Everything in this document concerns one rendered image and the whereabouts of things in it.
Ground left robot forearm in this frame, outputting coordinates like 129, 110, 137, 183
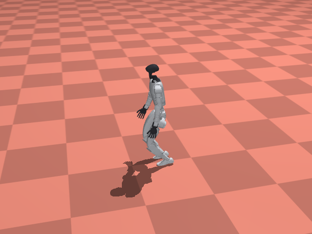
154, 105, 161, 127

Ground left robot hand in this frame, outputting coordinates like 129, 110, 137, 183
147, 122, 158, 138

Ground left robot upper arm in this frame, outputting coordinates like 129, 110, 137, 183
154, 85, 162, 110

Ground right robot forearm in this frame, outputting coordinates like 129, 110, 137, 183
144, 94, 153, 109

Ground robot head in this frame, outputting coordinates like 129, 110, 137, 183
146, 64, 160, 83

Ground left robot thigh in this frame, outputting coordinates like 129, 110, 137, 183
147, 116, 166, 148

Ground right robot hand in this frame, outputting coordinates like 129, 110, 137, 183
137, 105, 148, 119

